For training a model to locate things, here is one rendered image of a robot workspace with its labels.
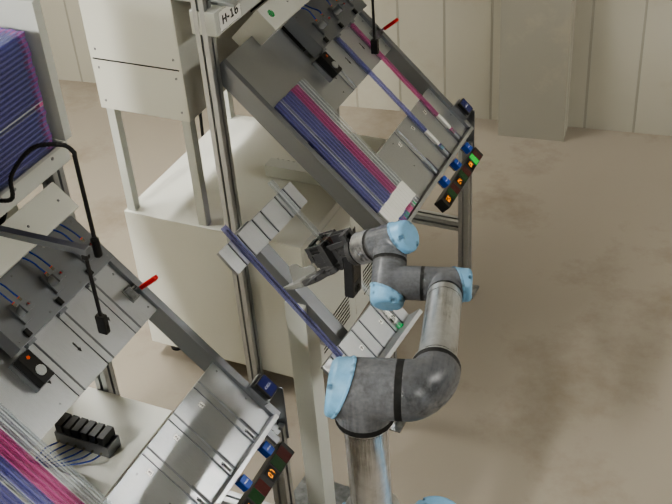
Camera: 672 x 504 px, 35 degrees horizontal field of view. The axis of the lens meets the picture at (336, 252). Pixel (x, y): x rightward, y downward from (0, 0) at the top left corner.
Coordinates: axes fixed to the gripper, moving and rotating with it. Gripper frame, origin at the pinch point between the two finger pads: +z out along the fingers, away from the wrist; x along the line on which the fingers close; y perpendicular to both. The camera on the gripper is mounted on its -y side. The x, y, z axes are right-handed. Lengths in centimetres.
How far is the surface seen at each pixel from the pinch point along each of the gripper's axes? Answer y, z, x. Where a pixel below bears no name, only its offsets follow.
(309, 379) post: -32.2, 22.5, -4.1
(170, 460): -12, 12, 52
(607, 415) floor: -113, -2, -83
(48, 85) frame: 68, 9, 26
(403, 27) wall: -1, 105, -244
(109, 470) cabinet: -16, 43, 47
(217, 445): -17.9, 11.1, 40.2
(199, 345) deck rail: -0.1, 16.2, 24.8
